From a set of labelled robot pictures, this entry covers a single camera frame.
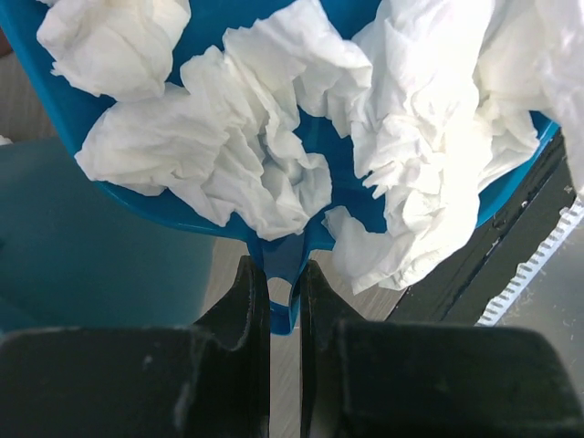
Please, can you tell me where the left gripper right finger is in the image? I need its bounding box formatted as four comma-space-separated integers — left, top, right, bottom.
299, 261, 583, 437

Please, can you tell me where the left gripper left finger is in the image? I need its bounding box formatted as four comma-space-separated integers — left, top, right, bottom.
1, 256, 270, 437

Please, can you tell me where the teal trash bin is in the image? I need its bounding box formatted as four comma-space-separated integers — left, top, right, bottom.
1, 139, 214, 332

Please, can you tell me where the paper scrap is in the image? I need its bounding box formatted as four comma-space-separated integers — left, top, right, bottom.
76, 1, 372, 240
324, 1, 538, 293
474, 0, 583, 194
36, 0, 192, 102

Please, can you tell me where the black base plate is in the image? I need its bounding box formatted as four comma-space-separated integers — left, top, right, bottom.
387, 132, 575, 325

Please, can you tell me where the white slotted cable duct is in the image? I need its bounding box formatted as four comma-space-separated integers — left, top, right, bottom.
475, 197, 583, 327

